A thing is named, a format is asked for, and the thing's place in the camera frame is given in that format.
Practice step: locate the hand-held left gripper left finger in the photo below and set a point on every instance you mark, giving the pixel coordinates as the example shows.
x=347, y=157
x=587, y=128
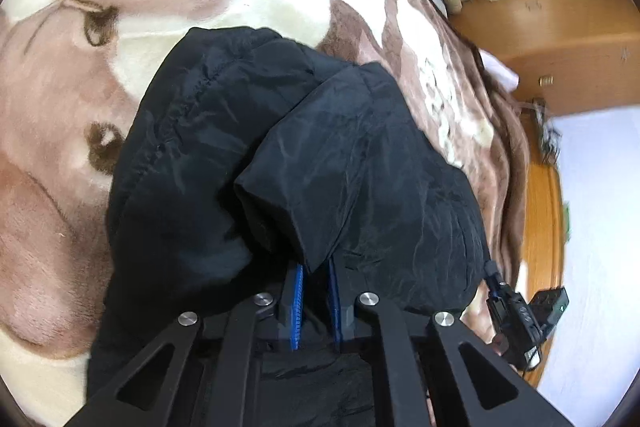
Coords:
x=297, y=307

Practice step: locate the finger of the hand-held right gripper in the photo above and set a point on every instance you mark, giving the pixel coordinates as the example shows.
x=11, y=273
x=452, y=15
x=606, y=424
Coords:
x=492, y=274

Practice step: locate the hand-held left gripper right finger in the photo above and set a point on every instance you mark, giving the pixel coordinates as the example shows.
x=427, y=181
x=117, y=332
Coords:
x=334, y=302

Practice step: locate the black puffer jacket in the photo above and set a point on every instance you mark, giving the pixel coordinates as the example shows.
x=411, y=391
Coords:
x=200, y=157

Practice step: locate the wooden bed headboard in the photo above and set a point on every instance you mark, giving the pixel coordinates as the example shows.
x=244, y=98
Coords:
x=542, y=217

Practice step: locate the green flat packet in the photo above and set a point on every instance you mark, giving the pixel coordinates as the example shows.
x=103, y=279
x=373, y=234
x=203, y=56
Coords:
x=566, y=219

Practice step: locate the power strip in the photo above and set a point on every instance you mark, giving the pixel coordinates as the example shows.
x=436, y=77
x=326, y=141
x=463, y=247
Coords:
x=547, y=137

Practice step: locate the wooden wardrobe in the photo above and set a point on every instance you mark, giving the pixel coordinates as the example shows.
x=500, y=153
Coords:
x=565, y=37

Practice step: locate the brown printed fleece blanket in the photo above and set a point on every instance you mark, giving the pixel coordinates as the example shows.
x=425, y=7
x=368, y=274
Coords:
x=50, y=157

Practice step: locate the wall switch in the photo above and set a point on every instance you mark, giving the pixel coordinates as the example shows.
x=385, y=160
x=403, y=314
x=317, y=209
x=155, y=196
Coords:
x=546, y=80

